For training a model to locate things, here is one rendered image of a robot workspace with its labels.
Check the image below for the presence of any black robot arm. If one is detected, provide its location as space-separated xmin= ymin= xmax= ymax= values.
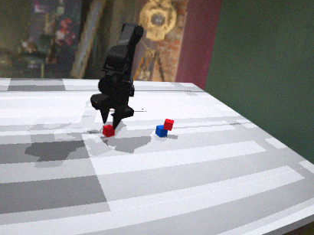
xmin=90 ymin=22 xmax=143 ymax=110

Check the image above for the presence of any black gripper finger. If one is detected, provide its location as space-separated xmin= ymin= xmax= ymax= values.
xmin=111 ymin=113 xmax=122 ymax=130
xmin=100 ymin=107 xmax=111 ymax=124

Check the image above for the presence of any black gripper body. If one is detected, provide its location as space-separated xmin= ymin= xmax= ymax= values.
xmin=111 ymin=87 xmax=134 ymax=119

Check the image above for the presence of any blue cube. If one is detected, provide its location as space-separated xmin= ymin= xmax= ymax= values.
xmin=155 ymin=125 xmax=168 ymax=137

